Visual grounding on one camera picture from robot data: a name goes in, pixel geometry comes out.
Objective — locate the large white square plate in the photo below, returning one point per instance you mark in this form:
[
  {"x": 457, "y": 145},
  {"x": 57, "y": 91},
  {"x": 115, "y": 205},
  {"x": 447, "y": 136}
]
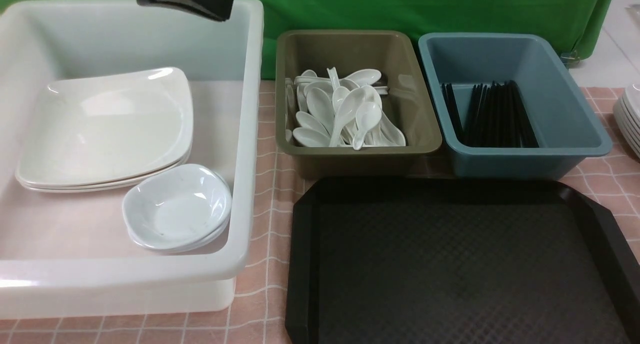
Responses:
[{"x": 108, "y": 128}]

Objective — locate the small white square bowl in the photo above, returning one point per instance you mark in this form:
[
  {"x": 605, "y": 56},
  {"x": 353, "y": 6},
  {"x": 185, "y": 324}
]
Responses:
[{"x": 185, "y": 182}]

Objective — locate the pile of white spoons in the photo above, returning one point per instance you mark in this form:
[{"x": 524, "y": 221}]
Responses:
[{"x": 335, "y": 112}]

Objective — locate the olive green plastic bin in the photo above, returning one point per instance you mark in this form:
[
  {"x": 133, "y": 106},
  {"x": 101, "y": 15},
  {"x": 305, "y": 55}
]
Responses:
[{"x": 407, "y": 103}]

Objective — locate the white bowls stacked in tub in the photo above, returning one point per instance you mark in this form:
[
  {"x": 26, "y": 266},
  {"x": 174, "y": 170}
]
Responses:
[{"x": 175, "y": 226}]

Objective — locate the white plates stacked in tub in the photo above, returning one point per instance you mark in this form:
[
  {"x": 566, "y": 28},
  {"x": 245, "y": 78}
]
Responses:
[{"x": 103, "y": 186}]

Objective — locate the large white plastic tub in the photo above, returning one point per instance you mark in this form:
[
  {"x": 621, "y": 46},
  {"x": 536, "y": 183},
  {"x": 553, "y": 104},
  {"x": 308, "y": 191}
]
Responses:
[{"x": 70, "y": 254}]

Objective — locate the black plastic serving tray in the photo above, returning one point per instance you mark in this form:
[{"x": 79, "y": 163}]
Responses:
[{"x": 438, "y": 260}]

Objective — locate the pile of black chopsticks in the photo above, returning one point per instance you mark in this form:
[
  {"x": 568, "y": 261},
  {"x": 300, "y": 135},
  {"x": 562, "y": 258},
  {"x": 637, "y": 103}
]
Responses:
[{"x": 496, "y": 117}]

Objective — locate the teal blue plastic bin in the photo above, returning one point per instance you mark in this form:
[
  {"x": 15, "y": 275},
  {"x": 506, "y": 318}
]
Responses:
[{"x": 566, "y": 127}]

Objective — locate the pink checkered tablecloth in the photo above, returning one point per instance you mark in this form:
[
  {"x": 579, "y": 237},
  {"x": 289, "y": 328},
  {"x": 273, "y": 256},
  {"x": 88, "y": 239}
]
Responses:
[{"x": 256, "y": 314}]

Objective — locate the green backdrop cloth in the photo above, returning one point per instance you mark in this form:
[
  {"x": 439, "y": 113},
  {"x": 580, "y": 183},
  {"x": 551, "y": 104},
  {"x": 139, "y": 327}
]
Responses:
[{"x": 400, "y": 6}]

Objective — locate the stack of white plates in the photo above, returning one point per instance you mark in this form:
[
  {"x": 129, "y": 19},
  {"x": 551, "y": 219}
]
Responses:
[{"x": 627, "y": 116}]

